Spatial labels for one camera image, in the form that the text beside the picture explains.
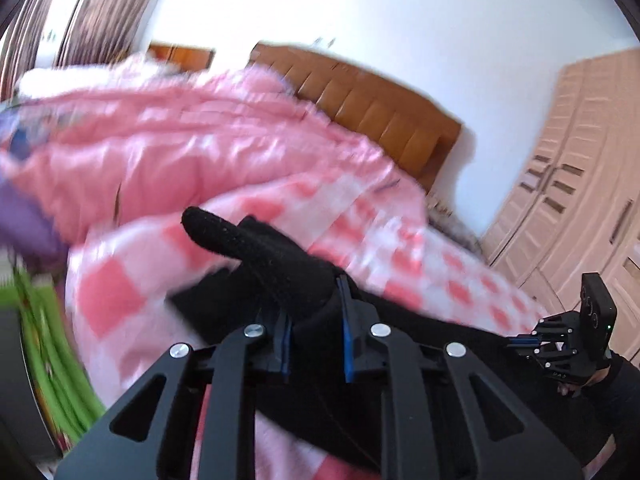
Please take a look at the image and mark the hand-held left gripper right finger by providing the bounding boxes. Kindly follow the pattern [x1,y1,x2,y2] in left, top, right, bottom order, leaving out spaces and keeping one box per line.
[336,275,586,480]

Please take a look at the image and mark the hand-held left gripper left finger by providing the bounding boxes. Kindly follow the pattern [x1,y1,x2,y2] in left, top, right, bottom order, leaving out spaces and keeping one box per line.
[55,309,294,480]

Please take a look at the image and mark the black pants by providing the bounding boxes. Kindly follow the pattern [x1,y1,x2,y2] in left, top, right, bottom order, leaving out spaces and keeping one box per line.
[167,206,618,480]

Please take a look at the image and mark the person's right forearm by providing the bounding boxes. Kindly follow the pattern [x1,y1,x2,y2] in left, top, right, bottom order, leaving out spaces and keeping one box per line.
[575,349,640,480]

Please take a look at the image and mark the pink checked bed sheet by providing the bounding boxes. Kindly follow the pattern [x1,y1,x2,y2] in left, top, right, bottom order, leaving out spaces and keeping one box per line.
[65,162,551,480]

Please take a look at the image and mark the grey fuzzy cloth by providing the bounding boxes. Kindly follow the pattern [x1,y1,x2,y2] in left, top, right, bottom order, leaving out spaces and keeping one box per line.
[427,200,483,256]

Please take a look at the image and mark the beige panelled wardrobe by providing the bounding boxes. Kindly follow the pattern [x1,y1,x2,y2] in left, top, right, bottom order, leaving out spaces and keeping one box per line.
[482,49,640,368]

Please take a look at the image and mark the brown padded headboard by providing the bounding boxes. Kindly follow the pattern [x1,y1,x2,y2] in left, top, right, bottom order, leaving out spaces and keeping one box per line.
[248,41,463,195]

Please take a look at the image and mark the pink quilted duvet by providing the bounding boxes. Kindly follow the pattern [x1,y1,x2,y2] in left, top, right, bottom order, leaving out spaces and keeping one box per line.
[0,55,426,256]

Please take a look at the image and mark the green printed cloth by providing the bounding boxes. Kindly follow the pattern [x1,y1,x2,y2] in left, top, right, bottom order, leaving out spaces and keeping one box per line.
[12,255,106,443]

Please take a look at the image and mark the purple cloth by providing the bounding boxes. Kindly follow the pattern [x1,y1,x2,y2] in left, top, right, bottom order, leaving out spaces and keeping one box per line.
[0,165,71,261]

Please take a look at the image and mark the brown wooden cabinet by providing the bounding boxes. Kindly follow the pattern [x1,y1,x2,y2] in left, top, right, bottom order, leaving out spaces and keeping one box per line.
[146,42,216,73]

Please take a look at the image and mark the white pillow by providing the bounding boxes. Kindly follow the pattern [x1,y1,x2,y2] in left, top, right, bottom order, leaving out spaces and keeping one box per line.
[17,62,126,96]

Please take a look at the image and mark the striped brown curtain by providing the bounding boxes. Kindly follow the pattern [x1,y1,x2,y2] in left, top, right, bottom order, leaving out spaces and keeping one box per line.
[0,0,181,96]

